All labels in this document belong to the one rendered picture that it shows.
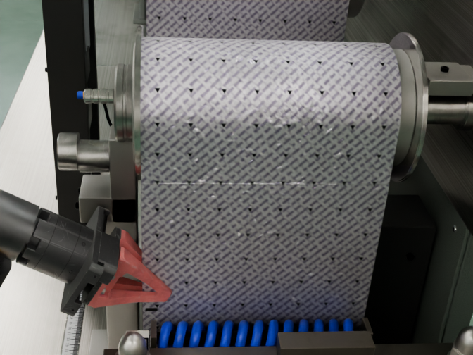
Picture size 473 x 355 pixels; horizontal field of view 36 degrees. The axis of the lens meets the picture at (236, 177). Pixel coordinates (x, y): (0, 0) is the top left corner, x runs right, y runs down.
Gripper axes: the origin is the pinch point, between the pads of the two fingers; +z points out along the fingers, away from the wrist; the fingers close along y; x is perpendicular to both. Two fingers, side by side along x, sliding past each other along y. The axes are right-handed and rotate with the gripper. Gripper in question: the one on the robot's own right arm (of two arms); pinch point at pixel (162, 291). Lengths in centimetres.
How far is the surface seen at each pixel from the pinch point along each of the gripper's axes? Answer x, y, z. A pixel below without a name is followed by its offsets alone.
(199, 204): 11.0, 0.2, -2.2
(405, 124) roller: 27.4, -0.5, 10.1
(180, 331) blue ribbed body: -1.5, 2.9, 3.0
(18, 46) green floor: -137, -358, -19
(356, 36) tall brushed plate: 23, -51, 22
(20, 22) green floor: -140, -402, -24
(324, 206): 16.7, 0.3, 8.4
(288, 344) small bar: 4.2, 5.8, 11.8
